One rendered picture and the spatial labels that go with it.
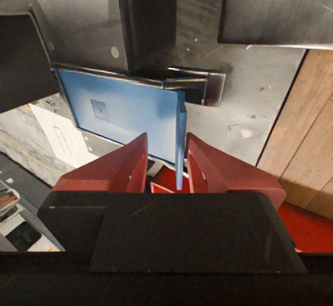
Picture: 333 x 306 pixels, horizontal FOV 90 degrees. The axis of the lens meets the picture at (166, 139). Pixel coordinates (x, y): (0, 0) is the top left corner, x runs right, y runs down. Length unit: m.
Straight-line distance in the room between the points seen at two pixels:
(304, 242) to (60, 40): 0.32
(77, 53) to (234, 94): 0.16
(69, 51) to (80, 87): 0.03
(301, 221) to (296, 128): 0.12
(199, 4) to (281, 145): 0.17
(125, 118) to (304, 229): 0.24
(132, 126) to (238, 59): 0.12
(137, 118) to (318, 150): 0.19
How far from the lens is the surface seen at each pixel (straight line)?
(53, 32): 0.20
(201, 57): 0.20
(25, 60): 0.39
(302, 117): 0.21
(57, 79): 0.22
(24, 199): 6.50
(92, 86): 0.18
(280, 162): 0.24
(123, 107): 0.16
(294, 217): 0.28
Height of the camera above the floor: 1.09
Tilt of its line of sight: 44 degrees down
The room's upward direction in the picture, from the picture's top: 137 degrees counter-clockwise
